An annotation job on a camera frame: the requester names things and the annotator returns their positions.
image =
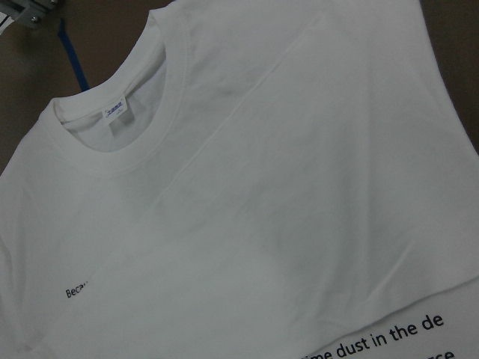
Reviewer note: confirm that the aluminium frame bracket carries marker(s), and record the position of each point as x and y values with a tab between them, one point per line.
29	13

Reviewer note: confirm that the white printed t-shirt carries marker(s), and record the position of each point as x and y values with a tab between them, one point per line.
257	180

